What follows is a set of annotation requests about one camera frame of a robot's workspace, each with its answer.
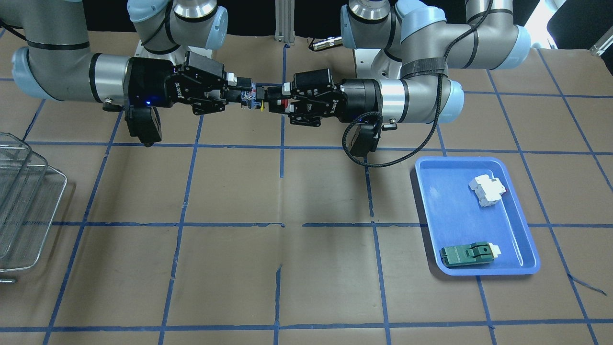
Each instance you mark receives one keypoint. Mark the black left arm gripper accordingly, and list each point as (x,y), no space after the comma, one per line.
(360,97)

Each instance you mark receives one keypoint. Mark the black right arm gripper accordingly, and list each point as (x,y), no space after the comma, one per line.
(149,82)

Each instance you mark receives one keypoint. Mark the small blue button switch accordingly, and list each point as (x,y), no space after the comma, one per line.
(249,98)

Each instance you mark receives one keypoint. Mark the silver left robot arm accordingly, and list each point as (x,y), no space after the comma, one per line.
(425,45)

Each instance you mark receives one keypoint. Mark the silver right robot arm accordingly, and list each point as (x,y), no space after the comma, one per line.
(57,62)

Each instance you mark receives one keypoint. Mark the blue plastic tray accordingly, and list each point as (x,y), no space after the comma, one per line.
(455,217)

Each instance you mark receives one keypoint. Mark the white circuit breaker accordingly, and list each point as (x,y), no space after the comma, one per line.
(488,190)

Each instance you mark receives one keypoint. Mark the green terminal block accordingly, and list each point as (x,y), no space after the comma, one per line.
(481,252)

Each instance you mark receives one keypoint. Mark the aluminium frame post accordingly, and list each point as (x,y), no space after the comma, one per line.
(284,11)

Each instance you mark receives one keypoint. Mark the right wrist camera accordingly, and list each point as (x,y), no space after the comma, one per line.
(144,123)

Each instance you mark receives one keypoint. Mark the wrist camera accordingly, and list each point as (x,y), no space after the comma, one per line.
(144,123)
(363,139)

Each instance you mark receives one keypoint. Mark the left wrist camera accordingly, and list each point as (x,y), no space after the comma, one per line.
(363,139)

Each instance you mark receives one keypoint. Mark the wire mesh shelf tray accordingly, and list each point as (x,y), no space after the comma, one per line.
(30,193)

